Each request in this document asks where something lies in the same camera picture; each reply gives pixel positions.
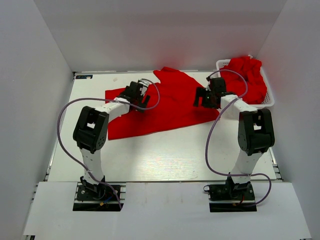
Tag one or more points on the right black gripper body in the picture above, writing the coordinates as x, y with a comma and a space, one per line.
208, 100

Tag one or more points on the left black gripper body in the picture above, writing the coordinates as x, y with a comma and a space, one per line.
139, 99

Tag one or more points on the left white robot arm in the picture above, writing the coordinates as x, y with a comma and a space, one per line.
90, 133

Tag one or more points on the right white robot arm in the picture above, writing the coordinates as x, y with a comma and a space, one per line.
255, 126

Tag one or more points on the red t-shirt pile in basket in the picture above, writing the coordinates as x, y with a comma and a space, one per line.
243, 75

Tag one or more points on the dark blue table label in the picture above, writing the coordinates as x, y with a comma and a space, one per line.
84, 76

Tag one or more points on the white plastic laundry basket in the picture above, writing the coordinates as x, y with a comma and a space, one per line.
268, 100

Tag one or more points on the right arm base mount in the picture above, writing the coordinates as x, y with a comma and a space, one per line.
223, 200

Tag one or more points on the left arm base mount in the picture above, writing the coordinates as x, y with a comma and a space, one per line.
88, 201

